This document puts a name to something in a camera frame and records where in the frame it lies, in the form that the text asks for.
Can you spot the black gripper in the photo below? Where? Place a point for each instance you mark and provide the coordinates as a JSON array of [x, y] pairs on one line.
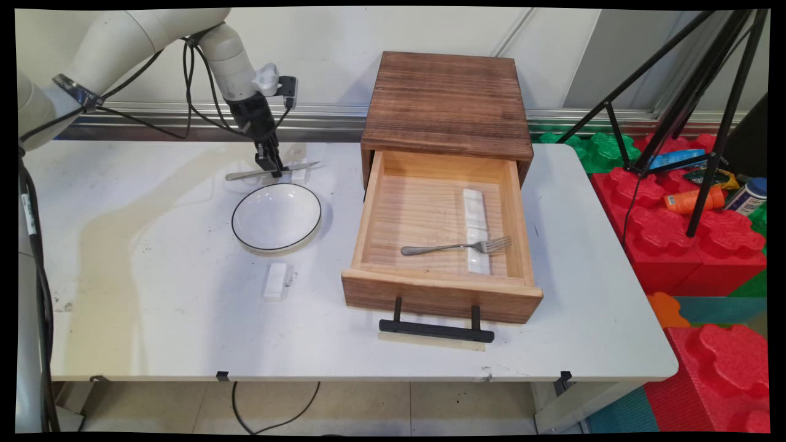
[[255, 116]]

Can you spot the silver table knife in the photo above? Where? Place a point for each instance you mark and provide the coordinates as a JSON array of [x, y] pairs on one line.
[[301, 166]]

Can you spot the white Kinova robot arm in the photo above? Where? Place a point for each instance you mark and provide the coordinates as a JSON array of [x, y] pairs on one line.
[[123, 37]]

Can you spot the small white cutlery rest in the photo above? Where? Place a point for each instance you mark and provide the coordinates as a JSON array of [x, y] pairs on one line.
[[299, 175], [276, 280]]

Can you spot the white bowl with black rim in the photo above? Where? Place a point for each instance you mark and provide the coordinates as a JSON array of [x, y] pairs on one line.
[[276, 216]]

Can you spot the light wooden drawer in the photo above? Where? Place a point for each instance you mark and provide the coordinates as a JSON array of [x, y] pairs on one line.
[[430, 221]]

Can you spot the dark brown wooden cabinet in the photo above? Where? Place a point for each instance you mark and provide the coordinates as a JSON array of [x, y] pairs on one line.
[[447, 104]]

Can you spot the silver fork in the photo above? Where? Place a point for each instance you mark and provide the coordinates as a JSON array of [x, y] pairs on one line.
[[442, 248]]

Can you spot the long white cutlery rest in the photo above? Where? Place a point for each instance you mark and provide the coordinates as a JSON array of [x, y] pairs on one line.
[[474, 212]]

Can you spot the green foam block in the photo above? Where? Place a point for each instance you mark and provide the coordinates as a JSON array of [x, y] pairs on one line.
[[592, 150]]

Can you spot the grey metal table leg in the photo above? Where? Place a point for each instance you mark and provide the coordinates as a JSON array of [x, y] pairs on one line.
[[577, 405]]

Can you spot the blue packet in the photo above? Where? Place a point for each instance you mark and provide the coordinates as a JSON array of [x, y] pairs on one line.
[[675, 158]]

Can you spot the large red foam block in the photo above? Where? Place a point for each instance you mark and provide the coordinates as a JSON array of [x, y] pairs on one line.
[[669, 245]]

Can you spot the orange bottle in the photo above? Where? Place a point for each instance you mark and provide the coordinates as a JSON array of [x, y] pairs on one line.
[[691, 201]]

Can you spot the orange foam piece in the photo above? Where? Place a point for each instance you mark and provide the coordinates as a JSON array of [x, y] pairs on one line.
[[666, 310]]

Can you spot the black tripod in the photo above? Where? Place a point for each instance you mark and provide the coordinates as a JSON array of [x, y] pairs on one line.
[[712, 123]]

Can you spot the yellow and dark snack packet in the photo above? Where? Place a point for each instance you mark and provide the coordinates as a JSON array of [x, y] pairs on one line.
[[724, 179]]

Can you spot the teal foam mat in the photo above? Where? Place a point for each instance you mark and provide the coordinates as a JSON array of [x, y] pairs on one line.
[[724, 310]]

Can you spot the white bottle with blue cap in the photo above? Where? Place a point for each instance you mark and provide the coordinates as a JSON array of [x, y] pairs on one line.
[[748, 197]]

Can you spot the aluminium wall rail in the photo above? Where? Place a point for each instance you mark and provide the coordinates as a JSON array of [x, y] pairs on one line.
[[319, 113]]

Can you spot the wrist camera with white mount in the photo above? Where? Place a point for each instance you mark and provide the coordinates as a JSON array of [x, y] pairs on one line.
[[279, 86]]

